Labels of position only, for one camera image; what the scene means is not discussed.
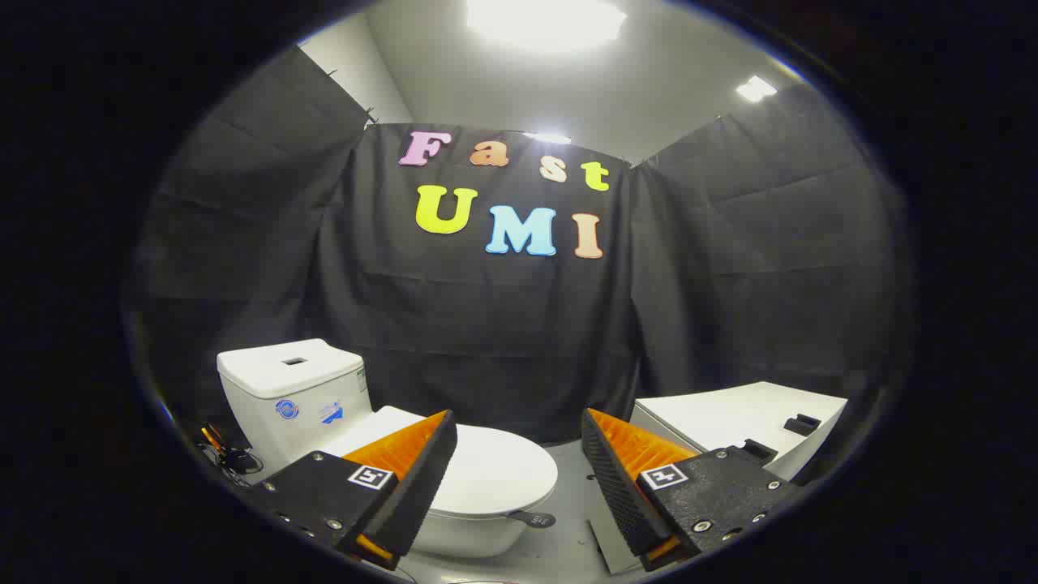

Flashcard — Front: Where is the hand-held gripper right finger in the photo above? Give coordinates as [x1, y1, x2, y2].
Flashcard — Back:
[581, 408, 804, 573]

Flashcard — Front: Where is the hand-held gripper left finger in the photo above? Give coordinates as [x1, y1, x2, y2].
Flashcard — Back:
[258, 410, 458, 571]

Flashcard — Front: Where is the white toilet lid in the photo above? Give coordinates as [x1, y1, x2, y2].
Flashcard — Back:
[324, 406, 559, 520]

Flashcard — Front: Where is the white toilet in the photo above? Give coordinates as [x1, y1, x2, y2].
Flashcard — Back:
[217, 338, 560, 559]

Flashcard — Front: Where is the white grey louvered cabinet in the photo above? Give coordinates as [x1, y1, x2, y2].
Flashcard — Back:
[588, 381, 848, 573]

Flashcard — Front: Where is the black backdrop cloth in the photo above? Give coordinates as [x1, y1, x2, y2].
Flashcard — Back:
[130, 45, 913, 455]

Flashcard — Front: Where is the large ceiling light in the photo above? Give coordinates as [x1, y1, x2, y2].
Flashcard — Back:
[466, 0, 627, 51]

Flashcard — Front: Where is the black orange cable bundle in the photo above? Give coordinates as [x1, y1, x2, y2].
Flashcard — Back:
[199, 422, 264, 487]

